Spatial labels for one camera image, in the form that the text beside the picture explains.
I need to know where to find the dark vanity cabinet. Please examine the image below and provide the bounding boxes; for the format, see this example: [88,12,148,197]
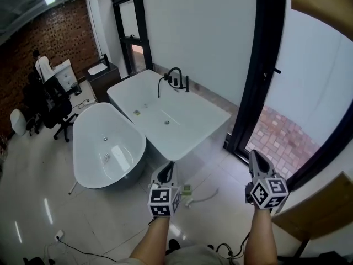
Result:
[84,62,122,104]

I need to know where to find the wooden cabinet top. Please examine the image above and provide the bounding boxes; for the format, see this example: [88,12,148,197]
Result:
[271,172,353,240]

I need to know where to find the white floor cable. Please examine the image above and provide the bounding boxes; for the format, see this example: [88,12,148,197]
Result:
[78,99,97,109]

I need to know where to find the black tangled cables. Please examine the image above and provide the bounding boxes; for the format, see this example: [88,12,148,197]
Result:
[216,231,251,260]

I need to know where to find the black window frame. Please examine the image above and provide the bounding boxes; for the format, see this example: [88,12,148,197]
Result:
[109,0,154,78]

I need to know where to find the black door frame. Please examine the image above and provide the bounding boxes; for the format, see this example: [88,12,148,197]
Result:
[225,0,287,165]

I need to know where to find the person's right forearm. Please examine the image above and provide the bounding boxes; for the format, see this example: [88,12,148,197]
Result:
[243,207,278,265]

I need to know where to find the white floor hose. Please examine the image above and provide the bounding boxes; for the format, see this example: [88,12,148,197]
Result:
[185,188,220,208]

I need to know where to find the black hand shower hose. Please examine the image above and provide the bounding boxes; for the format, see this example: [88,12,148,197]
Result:
[157,77,167,98]

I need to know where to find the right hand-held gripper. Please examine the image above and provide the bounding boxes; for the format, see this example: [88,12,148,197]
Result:
[244,149,290,214]

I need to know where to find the rectangular white bathtub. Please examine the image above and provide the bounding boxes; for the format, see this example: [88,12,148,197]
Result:
[106,69,232,161]

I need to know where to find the oval white bathtub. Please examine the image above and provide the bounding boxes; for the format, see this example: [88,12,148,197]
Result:
[72,102,147,189]

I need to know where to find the black gooseneck bathtub faucet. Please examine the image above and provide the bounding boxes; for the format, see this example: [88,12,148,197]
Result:
[164,67,185,90]

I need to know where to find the white countertop basin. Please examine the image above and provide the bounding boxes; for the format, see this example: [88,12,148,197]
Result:
[88,63,107,76]

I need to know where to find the person's left forearm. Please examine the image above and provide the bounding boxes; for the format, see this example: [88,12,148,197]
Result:
[129,216,171,261]

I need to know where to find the black floor cable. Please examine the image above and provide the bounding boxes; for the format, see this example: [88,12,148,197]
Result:
[56,237,118,262]

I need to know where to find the black office chair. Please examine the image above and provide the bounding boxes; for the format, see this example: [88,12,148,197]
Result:
[41,78,79,143]
[22,72,45,136]

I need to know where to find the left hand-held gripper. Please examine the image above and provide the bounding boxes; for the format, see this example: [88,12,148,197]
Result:
[148,161,182,218]

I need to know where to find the white round bin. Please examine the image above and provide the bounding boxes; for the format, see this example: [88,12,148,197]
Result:
[10,108,28,136]

